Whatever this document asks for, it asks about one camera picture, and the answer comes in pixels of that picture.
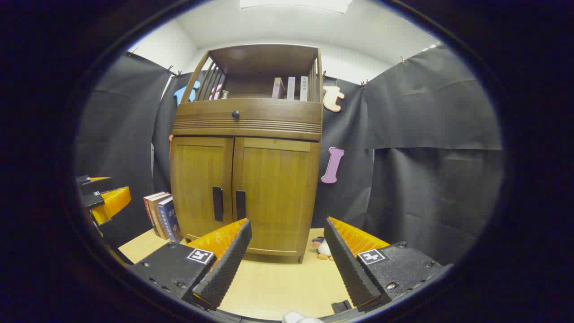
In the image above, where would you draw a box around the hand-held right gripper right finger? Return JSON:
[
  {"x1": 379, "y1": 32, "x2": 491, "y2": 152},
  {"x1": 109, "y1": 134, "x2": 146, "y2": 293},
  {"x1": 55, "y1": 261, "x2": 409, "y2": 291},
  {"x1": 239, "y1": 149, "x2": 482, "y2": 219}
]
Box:
[{"x1": 324, "y1": 217, "x2": 453, "y2": 312}]

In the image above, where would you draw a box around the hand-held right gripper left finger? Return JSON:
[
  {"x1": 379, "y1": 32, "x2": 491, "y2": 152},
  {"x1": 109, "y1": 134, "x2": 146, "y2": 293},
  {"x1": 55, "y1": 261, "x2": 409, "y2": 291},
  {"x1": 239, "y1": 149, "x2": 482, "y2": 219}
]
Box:
[{"x1": 130, "y1": 218, "x2": 252, "y2": 311}]

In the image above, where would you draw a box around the wooden cabinet door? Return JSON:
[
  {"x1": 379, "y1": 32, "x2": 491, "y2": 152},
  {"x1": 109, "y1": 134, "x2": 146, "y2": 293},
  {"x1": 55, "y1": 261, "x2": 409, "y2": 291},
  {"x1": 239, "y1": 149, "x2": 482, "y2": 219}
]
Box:
[
  {"x1": 232, "y1": 137, "x2": 321, "y2": 256},
  {"x1": 170, "y1": 136, "x2": 235, "y2": 240}
]

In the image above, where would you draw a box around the wooden double-door shoe cabinet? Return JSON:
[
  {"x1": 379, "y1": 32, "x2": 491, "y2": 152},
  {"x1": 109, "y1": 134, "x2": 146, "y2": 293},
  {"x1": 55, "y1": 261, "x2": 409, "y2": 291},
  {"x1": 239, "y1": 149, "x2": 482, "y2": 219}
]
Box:
[{"x1": 170, "y1": 44, "x2": 323, "y2": 264}]

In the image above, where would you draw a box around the small plush toy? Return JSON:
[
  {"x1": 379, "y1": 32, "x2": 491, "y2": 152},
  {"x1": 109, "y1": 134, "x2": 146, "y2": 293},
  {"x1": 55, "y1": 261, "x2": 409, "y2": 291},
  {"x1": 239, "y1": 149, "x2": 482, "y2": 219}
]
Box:
[{"x1": 312, "y1": 236, "x2": 335, "y2": 261}]

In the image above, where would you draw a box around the brown book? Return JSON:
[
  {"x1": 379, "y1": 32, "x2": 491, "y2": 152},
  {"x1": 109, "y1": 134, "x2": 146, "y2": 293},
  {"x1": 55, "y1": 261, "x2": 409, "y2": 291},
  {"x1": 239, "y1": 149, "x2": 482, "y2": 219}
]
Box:
[{"x1": 149, "y1": 194, "x2": 173, "y2": 240}]

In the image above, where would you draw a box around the blue book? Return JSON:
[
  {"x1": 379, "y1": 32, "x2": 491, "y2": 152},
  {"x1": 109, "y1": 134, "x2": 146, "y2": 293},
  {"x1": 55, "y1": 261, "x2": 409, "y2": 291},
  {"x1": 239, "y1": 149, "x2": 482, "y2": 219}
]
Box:
[{"x1": 157, "y1": 196, "x2": 182, "y2": 243}]

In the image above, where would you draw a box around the black backdrop cloth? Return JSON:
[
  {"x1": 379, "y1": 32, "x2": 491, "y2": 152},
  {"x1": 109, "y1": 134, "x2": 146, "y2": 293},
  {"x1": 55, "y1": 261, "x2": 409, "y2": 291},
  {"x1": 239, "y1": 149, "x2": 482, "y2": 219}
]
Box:
[{"x1": 75, "y1": 45, "x2": 505, "y2": 265}]

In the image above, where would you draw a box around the wooden drawer with black knob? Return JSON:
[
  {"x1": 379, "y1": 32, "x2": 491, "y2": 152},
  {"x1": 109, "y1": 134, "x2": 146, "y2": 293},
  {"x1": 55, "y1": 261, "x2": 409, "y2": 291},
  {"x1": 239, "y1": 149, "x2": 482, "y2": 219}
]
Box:
[{"x1": 174, "y1": 98, "x2": 322, "y2": 135}]

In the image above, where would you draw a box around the large ceiling light panel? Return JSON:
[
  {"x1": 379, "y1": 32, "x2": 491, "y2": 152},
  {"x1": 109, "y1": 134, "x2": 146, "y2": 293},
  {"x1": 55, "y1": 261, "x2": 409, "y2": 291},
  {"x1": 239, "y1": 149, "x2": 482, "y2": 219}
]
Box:
[{"x1": 239, "y1": 0, "x2": 353, "y2": 13}]

